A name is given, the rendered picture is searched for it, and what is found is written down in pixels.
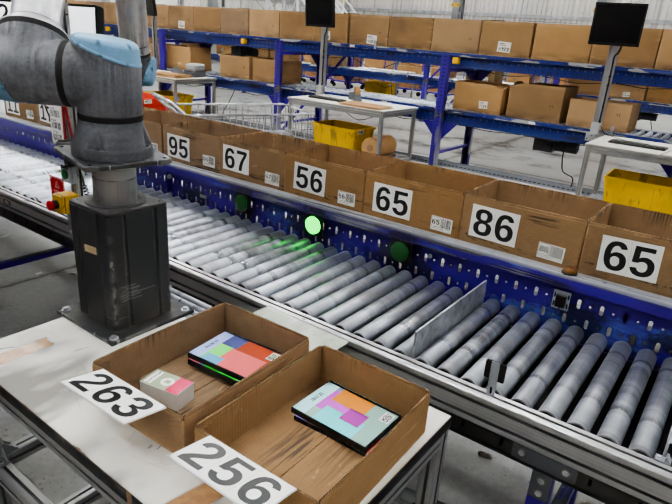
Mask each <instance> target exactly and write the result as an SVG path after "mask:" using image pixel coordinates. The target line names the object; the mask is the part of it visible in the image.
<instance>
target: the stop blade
mask: <svg viewBox="0 0 672 504"><path fill-rule="evenodd" d="M486 283H487V280H485V281H483V282H482V283H480V284H479V285H478V286H476V287H475V288H474V289H472V290H471V291H470V292H468V293H467V294H465V295H464V296H463V297H461V298H460V299H459V300H457V301H456V302H455V303H453V304H452V305H450V306H449V307H448V308H446V309H445V310H444V311H442V312H441V313H440V314H438V315H437V316H435V317H434V318H433V319H431V320H430V321H429V322H427V323H426V324H425V325H423V326H422V327H420V328H419V329H418V330H416V331H415V335H414V342H413V350H412V359H415V358H416V357H417V356H419V355H420V354H421V353H422V352H424V351H425V350H426V349H427V348H429V347H430V346H431V345H432V344H434V343H435V342H436V341H437V340H438V339H440V338H441V337H442V336H443V335H445V334H446V333H447V332H448V331H450V330H451V329H452V328H453V327H455V326H456V325H457V324H458V323H460V322H461V321H462V320H463V319H465V318H466V317H467V316H468V315H469V314H471V313H472V312H473V311H474V310H476V309H477V308H478V307H479V306H481V305H482V304H483V301H484V295H485V289H486Z"/></svg>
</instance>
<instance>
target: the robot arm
mask: <svg viewBox="0 0 672 504"><path fill-rule="evenodd" d="M115 6H116V15H117V24H118V33H119V37H113V36H108V35H102V34H95V33H83V32H73V33H72V34H71V36H70V39H69V36H68V35H67V33H66V32H65V31H64V30H63V29H62V25H63V16H64V8H65V0H11V8H10V14H8V15H6V16H3V17H2V18H0V100H3V101H10V102H14V103H27V104H40V105H53V106H65V107H76V108H77V125H76V128H75V131H74V134H73V138H72V141H71V154H72V155H73V156H75V157H77V158H80V159H84V160H89V161H96V162H132V161H138V160H143V159H146V158H149V157H151V156H152V155H153V145H152V142H151V140H150V137H149V135H148V132H147V130H146V128H145V125H144V119H143V92H142V87H143V86H148V87H150V86H153V85H154V83H155V80H156V74H157V61H156V58H155V57H151V50H150V48H149V35H148V23H147V11H146V0H115ZM70 40H71V41H70Z"/></svg>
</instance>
